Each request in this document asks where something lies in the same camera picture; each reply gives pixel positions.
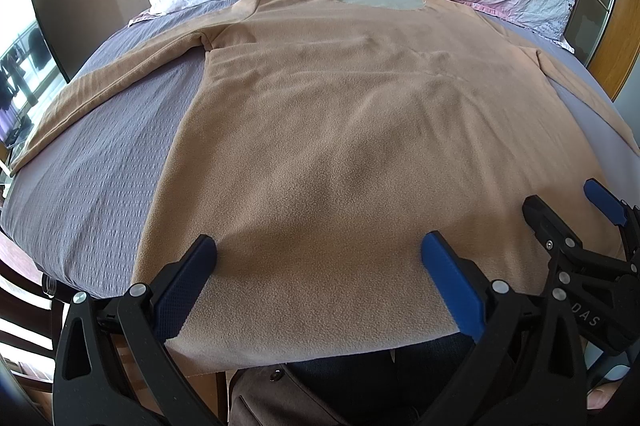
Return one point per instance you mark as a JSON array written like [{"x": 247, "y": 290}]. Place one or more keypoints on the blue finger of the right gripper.
[
  {"x": 549, "y": 229},
  {"x": 606, "y": 202}
]

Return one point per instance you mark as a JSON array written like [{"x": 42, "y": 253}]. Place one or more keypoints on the lavender textured bed sheet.
[{"x": 78, "y": 209}]

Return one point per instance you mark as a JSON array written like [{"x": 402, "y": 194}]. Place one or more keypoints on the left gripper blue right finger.
[{"x": 468, "y": 295}]

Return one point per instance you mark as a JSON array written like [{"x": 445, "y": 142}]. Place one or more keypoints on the wooden glass-panel headboard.
[{"x": 607, "y": 6}]

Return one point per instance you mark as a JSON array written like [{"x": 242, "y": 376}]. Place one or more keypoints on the person's right hand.
[{"x": 599, "y": 397}]

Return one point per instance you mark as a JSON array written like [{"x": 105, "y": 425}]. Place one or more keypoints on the tan fleece long-sleeve shirt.
[{"x": 326, "y": 138}]

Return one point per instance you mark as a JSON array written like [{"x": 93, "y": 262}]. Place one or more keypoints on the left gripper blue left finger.
[{"x": 177, "y": 286}]

